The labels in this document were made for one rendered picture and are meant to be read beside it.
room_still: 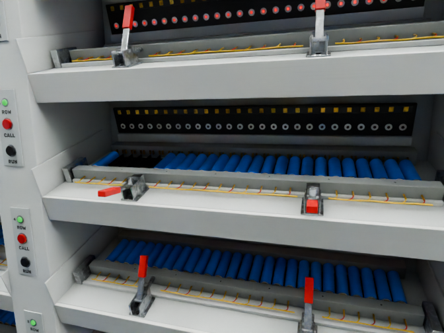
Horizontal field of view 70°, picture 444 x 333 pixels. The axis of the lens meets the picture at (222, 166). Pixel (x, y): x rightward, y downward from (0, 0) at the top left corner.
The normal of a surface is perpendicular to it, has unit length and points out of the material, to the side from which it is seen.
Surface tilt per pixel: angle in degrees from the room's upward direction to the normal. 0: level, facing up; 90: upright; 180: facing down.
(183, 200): 16
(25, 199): 90
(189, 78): 106
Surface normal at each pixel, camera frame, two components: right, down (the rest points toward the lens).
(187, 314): -0.09, -0.90
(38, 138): 0.96, 0.04
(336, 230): -0.27, 0.43
